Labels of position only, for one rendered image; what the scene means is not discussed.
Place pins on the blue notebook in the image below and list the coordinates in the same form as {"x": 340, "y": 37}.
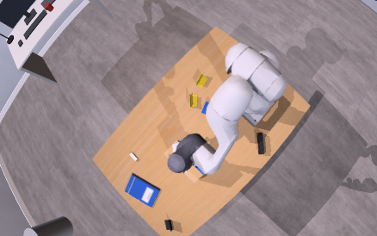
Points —
{"x": 142, "y": 190}

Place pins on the blue rectangular block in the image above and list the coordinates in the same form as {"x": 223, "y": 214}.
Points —
{"x": 205, "y": 108}

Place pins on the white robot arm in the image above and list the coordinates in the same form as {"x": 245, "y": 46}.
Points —
{"x": 250, "y": 69}

